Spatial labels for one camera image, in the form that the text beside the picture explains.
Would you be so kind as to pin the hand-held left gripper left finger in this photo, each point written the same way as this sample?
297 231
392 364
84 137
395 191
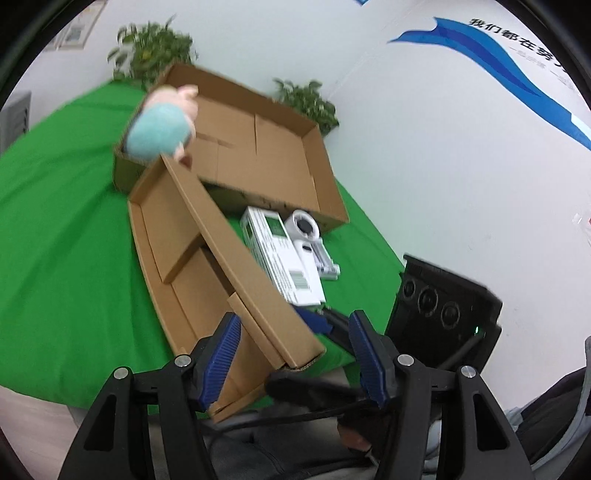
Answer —
224 364

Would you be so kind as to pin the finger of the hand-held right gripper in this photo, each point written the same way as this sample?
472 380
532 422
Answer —
316 321

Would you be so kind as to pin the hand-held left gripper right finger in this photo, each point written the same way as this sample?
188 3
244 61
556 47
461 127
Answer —
367 357

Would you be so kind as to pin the white folding phone stand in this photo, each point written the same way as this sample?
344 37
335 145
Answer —
328 268

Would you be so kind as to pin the white box with green label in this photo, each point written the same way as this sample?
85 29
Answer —
281 263

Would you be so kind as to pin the white handheld fan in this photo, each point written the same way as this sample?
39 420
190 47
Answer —
302 226

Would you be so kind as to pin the small cardboard divider tray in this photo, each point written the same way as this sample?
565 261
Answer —
184 221

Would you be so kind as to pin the large cardboard box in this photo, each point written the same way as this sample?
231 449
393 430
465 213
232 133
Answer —
277 152

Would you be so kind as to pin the pink pig plush toy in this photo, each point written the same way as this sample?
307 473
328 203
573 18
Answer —
157 129

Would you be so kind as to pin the person's dark jacket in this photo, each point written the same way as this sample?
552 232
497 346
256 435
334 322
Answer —
554 415

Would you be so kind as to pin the green tablecloth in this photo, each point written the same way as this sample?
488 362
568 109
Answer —
69 230

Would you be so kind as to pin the potted green plant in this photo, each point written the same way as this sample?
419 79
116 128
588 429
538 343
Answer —
309 104
147 50

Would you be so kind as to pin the grey cabinet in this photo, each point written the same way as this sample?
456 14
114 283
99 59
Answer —
14 120

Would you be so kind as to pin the wall of framed certificates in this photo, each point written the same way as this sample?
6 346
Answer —
76 27

